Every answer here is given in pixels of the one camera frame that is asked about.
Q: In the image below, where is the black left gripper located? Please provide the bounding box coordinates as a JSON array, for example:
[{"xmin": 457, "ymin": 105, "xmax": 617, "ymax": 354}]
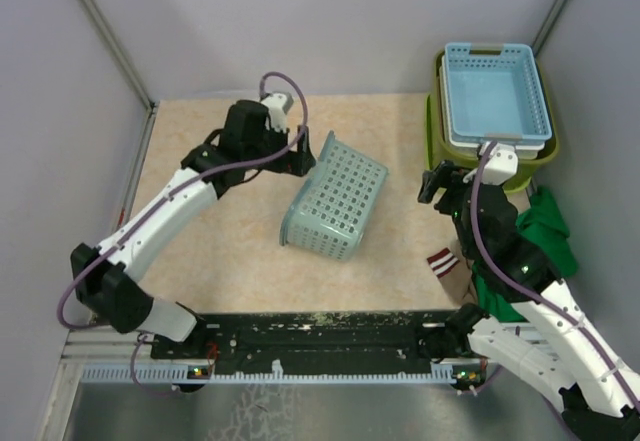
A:
[{"xmin": 244, "ymin": 120, "xmax": 316, "ymax": 178}]

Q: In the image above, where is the large teal perforated basket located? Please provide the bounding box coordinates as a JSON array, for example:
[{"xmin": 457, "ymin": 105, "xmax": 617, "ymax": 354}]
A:
[{"xmin": 279, "ymin": 132, "xmax": 389, "ymax": 261}]

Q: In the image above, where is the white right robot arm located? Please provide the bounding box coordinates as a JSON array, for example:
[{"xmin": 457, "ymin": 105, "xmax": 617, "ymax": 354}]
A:
[{"xmin": 417, "ymin": 161, "xmax": 639, "ymax": 440}]

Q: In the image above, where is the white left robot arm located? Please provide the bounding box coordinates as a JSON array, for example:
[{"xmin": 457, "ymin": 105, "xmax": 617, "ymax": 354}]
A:
[{"xmin": 71, "ymin": 92, "xmax": 315, "ymax": 358}]

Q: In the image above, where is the green plastic tub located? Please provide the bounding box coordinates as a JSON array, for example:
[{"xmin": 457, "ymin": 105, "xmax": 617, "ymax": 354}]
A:
[{"xmin": 424, "ymin": 50, "xmax": 560, "ymax": 193}]

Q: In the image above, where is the green tub lid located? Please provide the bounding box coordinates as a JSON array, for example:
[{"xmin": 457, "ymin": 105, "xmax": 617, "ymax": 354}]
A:
[{"xmin": 424, "ymin": 94, "xmax": 540, "ymax": 194}]

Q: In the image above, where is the white basket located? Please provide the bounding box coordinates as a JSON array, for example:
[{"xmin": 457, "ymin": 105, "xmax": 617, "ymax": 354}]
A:
[{"xmin": 437, "ymin": 67, "xmax": 545, "ymax": 160}]

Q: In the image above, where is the light blue perforated basket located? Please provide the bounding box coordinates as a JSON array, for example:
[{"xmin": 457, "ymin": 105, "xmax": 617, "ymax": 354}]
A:
[{"xmin": 442, "ymin": 42, "xmax": 552, "ymax": 145}]

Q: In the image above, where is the beige striped sock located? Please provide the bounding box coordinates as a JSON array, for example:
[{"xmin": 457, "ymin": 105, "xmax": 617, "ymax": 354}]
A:
[{"xmin": 427, "ymin": 243, "xmax": 478, "ymax": 305}]

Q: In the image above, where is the green cloth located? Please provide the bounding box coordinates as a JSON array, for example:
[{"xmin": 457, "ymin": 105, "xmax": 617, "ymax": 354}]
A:
[{"xmin": 471, "ymin": 186, "xmax": 578, "ymax": 323}]

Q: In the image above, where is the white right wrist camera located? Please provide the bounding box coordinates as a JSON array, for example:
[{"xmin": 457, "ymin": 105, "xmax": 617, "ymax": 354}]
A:
[{"xmin": 479, "ymin": 142, "xmax": 518, "ymax": 185}]

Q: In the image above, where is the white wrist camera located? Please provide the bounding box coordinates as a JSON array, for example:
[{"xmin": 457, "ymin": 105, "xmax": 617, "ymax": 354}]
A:
[
  {"xmin": 260, "ymin": 92, "xmax": 294, "ymax": 133},
  {"xmin": 479, "ymin": 142, "xmax": 518, "ymax": 185}
]

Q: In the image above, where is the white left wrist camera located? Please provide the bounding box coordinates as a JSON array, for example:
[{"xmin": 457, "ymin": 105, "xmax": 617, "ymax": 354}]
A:
[{"xmin": 260, "ymin": 92, "xmax": 294, "ymax": 133}]

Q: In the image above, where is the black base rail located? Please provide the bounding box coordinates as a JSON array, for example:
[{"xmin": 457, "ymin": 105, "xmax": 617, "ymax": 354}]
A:
[{"xmin": 151, "ymin": 310, "xmax": 472, "ymax": 376}]

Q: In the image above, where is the white slotted cable duct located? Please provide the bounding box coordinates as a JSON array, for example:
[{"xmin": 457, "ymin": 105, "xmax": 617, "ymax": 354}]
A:
[{"xmin": 79, "ymin": 358, "xmax": 496, "ymax": 383}]

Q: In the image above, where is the aluminium frame post right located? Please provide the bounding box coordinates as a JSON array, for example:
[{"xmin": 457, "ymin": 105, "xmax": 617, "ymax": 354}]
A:
[{"xmin": 531, "ymin": 0, "xmax": 570, "ymax": 56}]

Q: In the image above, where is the aluminium frame post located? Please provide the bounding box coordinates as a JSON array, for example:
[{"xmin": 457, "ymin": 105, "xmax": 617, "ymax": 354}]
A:
[
  {"xmin": 77, "ymin": 0, "xmax": 155, "ymax": 111},
  {"xmin": 531, "ymin": 0, "xmax": 570, "ymax": 56}
]

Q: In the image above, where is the aluminium frame post left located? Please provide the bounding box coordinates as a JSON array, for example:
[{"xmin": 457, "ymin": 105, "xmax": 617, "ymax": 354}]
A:
[{"xmin": 77, "ymin": 0, "xmax": 155, "ymax": 111}]

